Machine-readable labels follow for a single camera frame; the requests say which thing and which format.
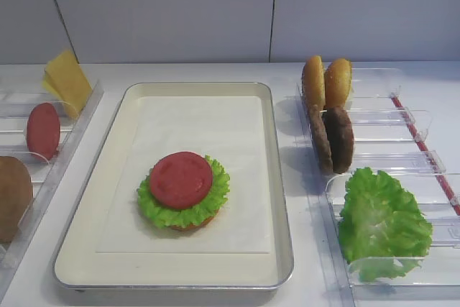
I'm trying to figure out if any left clear acrylic rack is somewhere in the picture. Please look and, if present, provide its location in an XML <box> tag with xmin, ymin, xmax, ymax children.
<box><xmin>0</xmin><ymin>76</ymin><xmax>105</xmax><ymax>269</ymax></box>

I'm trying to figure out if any brown meat patty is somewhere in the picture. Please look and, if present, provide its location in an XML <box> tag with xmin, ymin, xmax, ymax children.
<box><xmin>322</xmin><ymin>106</ymin><xmax>354</xmax><ymax>174</ymax></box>
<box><xmin>308</xmin><ymin>104</ymin><xmax>333</xmax><ymax>175</ymax></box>

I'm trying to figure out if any right clear acrylic rack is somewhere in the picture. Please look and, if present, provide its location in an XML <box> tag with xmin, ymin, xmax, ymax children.
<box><xmin>296</xmin><ymin>68</ymin><xmax>459</xmax><ymax>306</ymax></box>

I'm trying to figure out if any clear acrylic rack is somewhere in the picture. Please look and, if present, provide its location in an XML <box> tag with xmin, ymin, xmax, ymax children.
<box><xmin>0</xmin><ymin>76</ymin><xmax>105</xmax><ymax>269</ymax></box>
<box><xmin>296</xmin><ymin>68</ymin><xmax>459</xmax><ymax>306</ymax></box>

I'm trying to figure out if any left sesame bun top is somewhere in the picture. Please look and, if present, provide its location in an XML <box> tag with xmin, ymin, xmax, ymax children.
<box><xmin>301</xmin><ymin>55</ymin><xmax>326</xmax><ymax>111</ymax></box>

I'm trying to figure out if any tomato slice on burger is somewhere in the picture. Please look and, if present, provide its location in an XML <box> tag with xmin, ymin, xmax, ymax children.
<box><xmin>149</xmin><ymin>152</ymin><xmax>213</xmax><ymax>210</ymax></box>

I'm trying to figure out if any right sesame bun top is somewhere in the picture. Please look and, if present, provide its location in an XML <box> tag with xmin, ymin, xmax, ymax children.
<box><xmin>324</xmin><ymin>58</ymin><xmax>352</xmax><ymax>109</ymax></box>

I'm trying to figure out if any red tomato slice in rack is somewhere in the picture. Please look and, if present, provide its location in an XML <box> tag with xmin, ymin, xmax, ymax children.
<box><xmin>26</xmin><ymin>103</ymin><xmax>60</xmax><ymax>160</ymax></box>

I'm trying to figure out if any rear yellow cheese slice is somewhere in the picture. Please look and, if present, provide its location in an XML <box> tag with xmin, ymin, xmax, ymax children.
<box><xmin>42</xmin><ymin>65</ymin><xmax>59</xmax><ymax>98</ymax></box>

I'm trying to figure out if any green lettuce leaf in rack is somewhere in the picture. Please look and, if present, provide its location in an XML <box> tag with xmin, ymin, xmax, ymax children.
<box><xmin>339</xmin><ymin>167</ymin><xmax>433</xmax><ymax>283</ymax></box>

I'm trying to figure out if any white paper liner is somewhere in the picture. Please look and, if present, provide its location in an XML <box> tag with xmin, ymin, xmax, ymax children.
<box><xmin>98</xmin><ymin>96</ymin><xmax>271</xmax><ymax>253</ymax></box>

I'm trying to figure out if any green lettuce on burger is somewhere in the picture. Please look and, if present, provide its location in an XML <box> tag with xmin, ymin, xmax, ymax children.
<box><xmin>137</xmin><ymin>155</ymin><xmax>230</xmax><ymax>228</ymax></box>

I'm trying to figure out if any cream metal tray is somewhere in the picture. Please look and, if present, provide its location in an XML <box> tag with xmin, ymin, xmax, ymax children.
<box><xmin>54</xmin><ymin>82</ymin><xmax>294</xmax><ymax>290</ymax></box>

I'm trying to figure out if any brown bun in left rack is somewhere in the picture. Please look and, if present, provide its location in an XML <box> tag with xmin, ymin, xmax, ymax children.
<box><xmin>0</xmin><ymin>156</ymin><xmax>33</xmax><ymax>243</ymax></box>

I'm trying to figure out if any bottom bun on tray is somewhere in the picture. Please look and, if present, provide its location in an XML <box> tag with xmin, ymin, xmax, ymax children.
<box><xmin>170</xmin><ymin>211</ymin><xmax>219</xmax><ymax>232</ymax></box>

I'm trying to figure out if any sesame bun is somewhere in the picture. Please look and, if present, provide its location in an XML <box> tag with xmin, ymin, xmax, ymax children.
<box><xmin>301</xmin><ymin>55</ymin><xmax>326</xmax><ymax>111</ymax></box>
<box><xmin>324</xmin><ymin>58</ymin><xmax>352</xmax><ymax>109</ymax></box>

